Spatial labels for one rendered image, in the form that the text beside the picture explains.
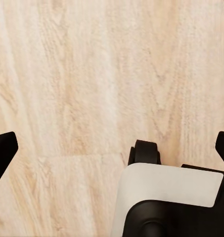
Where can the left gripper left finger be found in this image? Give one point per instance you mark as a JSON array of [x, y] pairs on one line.
[[8, 149]]

